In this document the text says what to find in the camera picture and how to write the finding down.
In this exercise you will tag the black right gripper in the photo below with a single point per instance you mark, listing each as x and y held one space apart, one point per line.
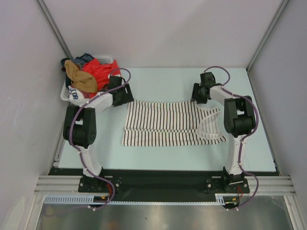
195 96

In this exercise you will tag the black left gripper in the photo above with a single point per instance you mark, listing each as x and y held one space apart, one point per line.
127 98

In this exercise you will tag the black white striped tank top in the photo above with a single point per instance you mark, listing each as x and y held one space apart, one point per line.
152 124

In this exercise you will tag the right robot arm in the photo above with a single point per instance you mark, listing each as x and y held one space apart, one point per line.
240 118

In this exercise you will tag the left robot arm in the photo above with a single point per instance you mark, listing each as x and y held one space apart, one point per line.
80 128

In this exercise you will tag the red garment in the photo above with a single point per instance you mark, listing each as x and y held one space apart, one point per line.
101 72

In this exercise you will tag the tan brown garment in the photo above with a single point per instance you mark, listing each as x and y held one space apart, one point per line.
80 80

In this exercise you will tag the white plastic laundry basket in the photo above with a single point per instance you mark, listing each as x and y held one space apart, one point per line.
64 92

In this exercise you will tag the dark blue garment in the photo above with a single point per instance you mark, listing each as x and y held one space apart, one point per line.
85 58

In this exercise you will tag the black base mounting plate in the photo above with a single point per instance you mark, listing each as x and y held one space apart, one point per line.
155 176

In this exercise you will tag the white slotted cable duct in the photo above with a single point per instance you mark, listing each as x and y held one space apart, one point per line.
97 200

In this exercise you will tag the aluminium frame rail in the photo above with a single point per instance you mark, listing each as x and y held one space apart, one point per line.
68 185

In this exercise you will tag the right aluminium corner post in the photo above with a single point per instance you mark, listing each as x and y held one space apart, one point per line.
269 31

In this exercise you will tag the aluminium corner post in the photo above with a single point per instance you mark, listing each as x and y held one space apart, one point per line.
269 31
53 26

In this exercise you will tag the left aluminium corner post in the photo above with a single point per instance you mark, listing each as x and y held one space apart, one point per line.
53 26

